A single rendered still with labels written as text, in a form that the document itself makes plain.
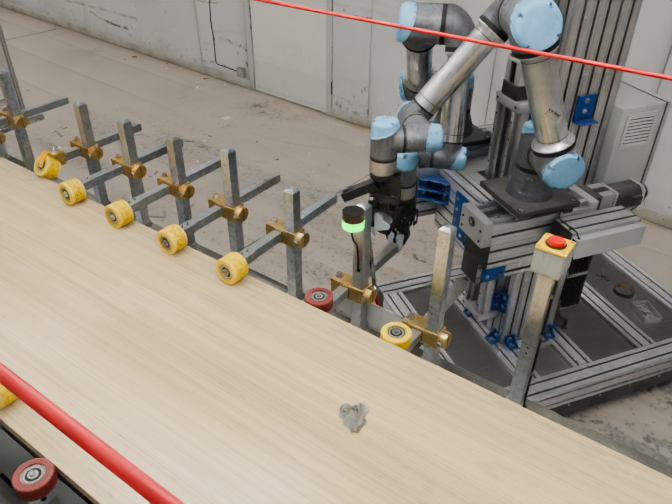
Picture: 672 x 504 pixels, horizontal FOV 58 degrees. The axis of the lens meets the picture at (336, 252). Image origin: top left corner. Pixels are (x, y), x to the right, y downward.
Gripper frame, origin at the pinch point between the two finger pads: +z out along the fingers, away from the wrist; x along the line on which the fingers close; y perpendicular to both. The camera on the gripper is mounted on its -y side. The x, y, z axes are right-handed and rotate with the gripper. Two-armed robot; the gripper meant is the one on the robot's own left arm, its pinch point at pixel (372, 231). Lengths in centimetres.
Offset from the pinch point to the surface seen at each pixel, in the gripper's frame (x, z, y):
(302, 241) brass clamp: -5.1, 4.1, -20.3
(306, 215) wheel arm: 7.8, 3.0, -23.2
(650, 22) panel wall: 224, -12, 102
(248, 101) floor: 325, 99, -182
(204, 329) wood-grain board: -45, 9, -34
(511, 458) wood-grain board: -63, 9, 44
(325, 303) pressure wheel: -26.3, 8.4, -6.9
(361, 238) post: -12.9, -5.6, -0.4
